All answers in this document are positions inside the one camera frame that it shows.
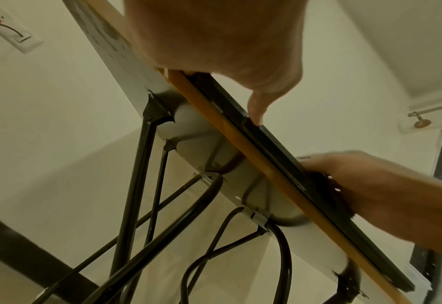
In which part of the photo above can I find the person's left hand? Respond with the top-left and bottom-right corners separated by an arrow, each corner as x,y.
125,0 -> 308,125

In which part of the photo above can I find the person's right hand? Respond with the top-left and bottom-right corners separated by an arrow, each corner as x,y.
299,151 -> 384,220

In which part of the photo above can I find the black panel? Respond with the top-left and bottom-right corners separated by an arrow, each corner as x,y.
185,72 -> 417,293

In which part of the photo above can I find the person's right forearm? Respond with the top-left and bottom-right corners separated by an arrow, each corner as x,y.
357,166 -> 442,259

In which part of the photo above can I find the folding table with black legs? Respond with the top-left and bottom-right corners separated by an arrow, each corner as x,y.
41,0 -> 422,304

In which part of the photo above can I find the white wall switch plate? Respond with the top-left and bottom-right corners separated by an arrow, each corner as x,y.
0,5 -> 45,55

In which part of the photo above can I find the black cable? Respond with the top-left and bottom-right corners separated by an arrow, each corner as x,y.
0,23 -> 32,41

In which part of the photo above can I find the dark wall skirting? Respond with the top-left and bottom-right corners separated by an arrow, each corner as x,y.
0,208 -> 102,301

